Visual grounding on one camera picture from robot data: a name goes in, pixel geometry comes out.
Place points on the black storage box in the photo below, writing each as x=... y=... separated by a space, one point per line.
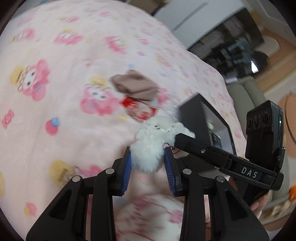
x=192 y=115

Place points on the black glass table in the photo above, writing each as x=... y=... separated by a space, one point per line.
x=231 y=46

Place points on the orange blue plush toy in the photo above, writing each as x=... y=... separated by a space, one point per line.
x=292 y=192

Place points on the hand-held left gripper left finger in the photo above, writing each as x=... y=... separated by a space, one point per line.
x=126 y=178

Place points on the red paper packet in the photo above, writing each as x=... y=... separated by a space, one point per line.
x=129 y=103

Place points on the person's right hand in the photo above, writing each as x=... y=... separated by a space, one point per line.
x=260 y=205

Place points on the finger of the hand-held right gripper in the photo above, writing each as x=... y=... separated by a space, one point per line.
x=201 y=149

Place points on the pink printed blanket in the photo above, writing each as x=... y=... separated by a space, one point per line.
x=57 y=69

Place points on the white fluffy heart plush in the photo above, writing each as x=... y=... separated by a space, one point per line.
x=150 y=148

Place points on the beige printed cloth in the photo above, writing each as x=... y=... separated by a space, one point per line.
x=136 y=84

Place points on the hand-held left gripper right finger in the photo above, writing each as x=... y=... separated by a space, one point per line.
x=171 y=176

